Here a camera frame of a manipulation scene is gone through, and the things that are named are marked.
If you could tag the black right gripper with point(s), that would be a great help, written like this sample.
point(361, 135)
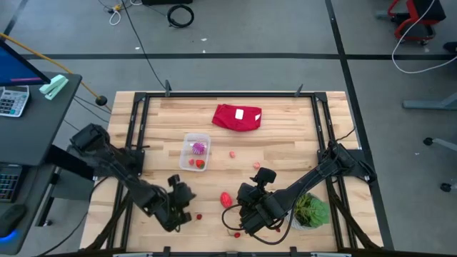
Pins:
point(265, 207)

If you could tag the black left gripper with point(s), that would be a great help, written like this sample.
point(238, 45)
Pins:
point(173, 210)

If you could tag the red bell pepper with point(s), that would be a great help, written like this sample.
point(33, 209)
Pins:
point(226, 200)

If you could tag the red strawberry green top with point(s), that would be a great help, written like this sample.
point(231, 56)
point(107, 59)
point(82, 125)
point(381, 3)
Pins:
point(200, 164)

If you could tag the small red pink radish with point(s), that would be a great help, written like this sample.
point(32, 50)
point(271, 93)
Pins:
point(191, 162)

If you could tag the purple white striped onion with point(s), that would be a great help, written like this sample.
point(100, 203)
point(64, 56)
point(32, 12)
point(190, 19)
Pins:
point(198, 148)

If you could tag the green succulent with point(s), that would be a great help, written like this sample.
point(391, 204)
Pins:
point(314, 214)

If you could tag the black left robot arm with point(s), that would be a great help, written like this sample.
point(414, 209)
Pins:
point(118, 167)

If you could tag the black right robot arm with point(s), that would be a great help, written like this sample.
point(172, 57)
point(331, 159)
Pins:
point(310, 176)

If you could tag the clear plastic tupperware container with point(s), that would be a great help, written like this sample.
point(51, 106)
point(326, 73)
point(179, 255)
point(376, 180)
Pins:
point(185, 142)

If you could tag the red folded cloth white label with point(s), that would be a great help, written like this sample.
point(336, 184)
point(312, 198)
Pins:
point(228, 119)

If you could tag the black desk keyboard tray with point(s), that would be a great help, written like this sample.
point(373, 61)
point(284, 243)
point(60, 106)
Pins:
point(30, 185)

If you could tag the black desk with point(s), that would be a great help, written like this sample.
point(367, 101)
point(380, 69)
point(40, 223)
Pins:
point(35, 132)

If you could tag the black computer mouse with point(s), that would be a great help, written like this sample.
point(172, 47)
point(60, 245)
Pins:
point(12, 217)

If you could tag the mint green stapler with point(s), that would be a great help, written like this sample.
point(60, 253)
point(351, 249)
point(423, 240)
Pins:
point(53, 87)

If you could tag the backlit black keyboard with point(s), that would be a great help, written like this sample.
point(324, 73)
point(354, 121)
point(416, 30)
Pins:
point(9, 182)

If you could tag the grey chair leg with caster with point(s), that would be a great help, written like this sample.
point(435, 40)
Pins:
point(427, 141)

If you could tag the black chair caster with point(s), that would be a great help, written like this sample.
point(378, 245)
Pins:
point(445, 187)

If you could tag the grey desk calculator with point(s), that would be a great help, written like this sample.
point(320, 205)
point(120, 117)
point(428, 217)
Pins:
point(12, 101)

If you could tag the black box on floor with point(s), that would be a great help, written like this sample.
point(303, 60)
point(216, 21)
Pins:
point(168, 1)

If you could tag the grey desk foot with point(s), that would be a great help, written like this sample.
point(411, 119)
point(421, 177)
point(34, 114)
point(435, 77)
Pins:
point(428, 104)

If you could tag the computer monitor blue screen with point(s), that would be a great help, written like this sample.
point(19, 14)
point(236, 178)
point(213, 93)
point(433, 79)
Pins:
point(14, 68)

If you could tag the black shoe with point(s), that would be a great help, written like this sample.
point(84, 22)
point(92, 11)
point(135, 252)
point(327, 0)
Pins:
point(451, 47)

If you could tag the red black rolling stool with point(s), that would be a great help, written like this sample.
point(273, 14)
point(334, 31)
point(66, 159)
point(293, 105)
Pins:
point(430, 9)

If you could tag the black frame bracket post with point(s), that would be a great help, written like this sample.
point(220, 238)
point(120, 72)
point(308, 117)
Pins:
point(293, 251)
point(166, 251)
point(168, 88)
point(299, 90)

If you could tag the black aluminium table frame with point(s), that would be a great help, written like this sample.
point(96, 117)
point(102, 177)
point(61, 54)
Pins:
point(232, 95)

